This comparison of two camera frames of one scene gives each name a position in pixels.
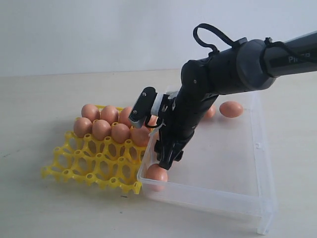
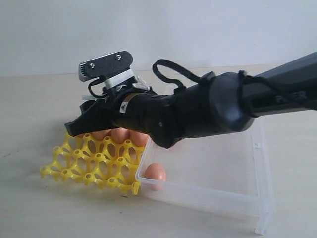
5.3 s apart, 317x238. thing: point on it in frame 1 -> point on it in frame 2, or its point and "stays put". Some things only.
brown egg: (120, 133) stays put
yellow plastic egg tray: (104, 163) stays put
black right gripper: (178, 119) -> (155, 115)
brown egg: (101, 129) stays put
